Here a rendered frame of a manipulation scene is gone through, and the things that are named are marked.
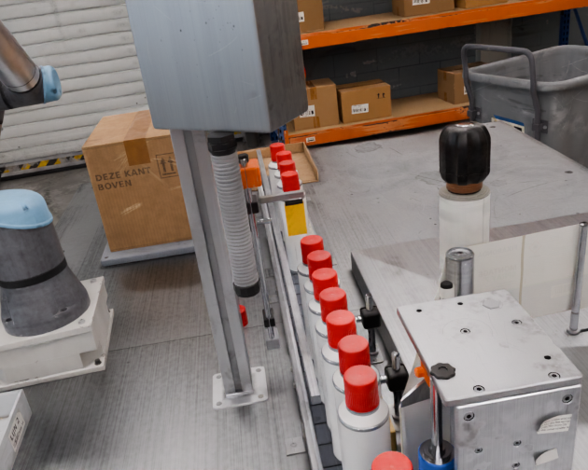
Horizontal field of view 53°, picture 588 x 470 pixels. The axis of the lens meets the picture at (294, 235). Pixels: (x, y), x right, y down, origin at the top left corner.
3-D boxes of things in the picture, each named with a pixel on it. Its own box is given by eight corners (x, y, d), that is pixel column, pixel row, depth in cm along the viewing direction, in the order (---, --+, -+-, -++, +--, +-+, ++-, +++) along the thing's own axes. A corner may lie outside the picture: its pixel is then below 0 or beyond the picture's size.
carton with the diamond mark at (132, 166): (207, 237, 148) (187, 131, 136) (110, 253, 146) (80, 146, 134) (207, 194, 175) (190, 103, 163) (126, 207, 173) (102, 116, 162)
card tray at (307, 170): (318, 181, 179) (317, 169, 178) (232, 194, 178) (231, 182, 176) (304, 152, 206) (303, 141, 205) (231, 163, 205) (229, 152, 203)
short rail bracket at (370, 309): (384, 357, 100) (379, 297, 95) (366, 360, 100) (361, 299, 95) (379, 346, 103) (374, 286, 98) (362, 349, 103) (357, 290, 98)
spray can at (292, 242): (315, 271, 119) (304, 175, 110) (290, 275, 119) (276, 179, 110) (312, 259, 124) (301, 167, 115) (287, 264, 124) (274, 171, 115)
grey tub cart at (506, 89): (552, 172, 379) (564, 15, 338) (649, 200, 328) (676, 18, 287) (446, 214, 343) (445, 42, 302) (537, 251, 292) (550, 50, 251)
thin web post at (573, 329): (582, 334, 92) (595, 224, 83) (570, 337, 91) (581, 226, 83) (575, 327, 93) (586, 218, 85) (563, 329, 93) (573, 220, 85)
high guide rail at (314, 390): (321, 403, 75) (320, 394, 74) (312, 405, 75) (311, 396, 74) (260, 154, 172) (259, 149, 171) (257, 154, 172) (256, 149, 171)
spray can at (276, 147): (301, 231, 137) (289, 145, 128) (278, 235, 137) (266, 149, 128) (298, 222, 142) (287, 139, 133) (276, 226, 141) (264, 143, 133)
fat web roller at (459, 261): (480, 370, 87) (483, 257, 79) (450, 376, 87) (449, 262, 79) (469, 352, 91) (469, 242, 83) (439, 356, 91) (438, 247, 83)
